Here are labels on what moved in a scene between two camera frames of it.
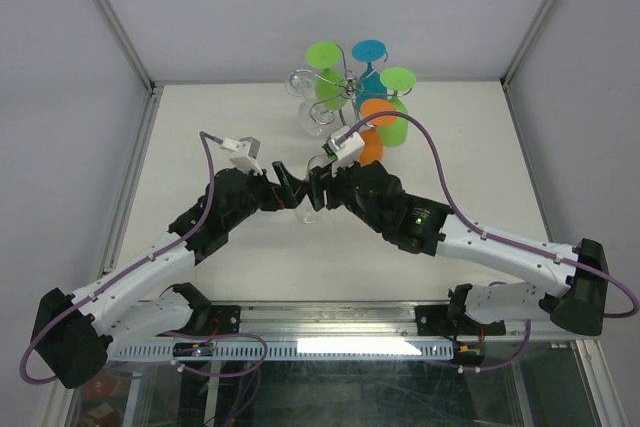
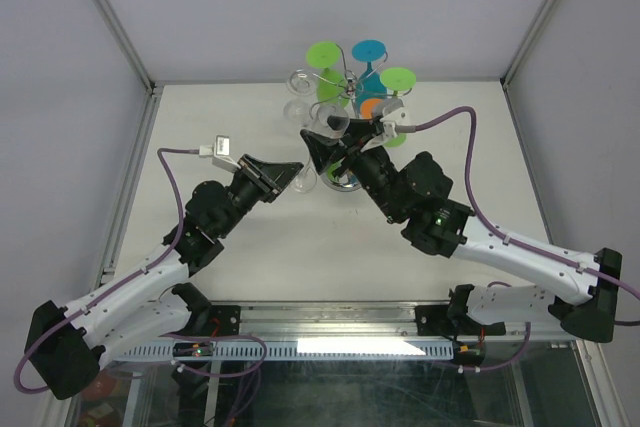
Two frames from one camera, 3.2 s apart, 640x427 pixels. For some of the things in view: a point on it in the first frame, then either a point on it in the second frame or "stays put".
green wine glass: [397, 79] stays put
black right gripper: [321, 179] → [347, 149]
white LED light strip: [358, 346] stays put
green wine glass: [331, 86] stays put
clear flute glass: [307, 213] → [328, 120]
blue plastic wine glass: [369, 85] stays put
